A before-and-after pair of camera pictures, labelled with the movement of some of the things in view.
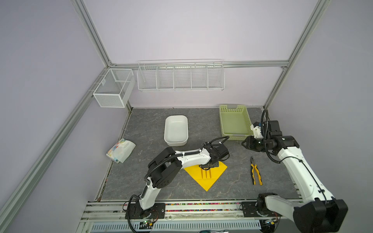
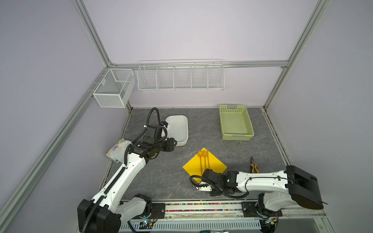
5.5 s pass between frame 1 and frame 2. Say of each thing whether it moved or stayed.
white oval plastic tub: stayed
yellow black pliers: stayed
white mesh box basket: stayed
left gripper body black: moved
